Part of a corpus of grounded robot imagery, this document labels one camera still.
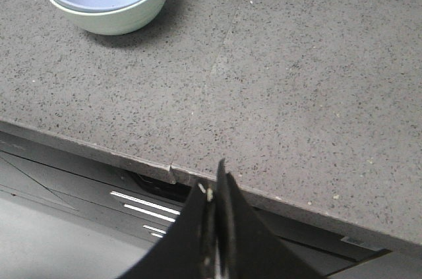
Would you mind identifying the dark cabinet front below counter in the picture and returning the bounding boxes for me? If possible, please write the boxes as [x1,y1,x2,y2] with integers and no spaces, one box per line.
[1,133,384,274]

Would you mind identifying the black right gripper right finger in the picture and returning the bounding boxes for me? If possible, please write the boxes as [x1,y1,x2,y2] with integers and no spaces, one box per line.
[216,160,324,278]

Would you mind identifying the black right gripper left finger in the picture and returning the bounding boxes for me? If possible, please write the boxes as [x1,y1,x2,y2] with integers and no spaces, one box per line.
[120,182,216,279]

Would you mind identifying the green bowl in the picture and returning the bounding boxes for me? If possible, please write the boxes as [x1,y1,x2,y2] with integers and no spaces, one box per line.
[49,0,166,36]

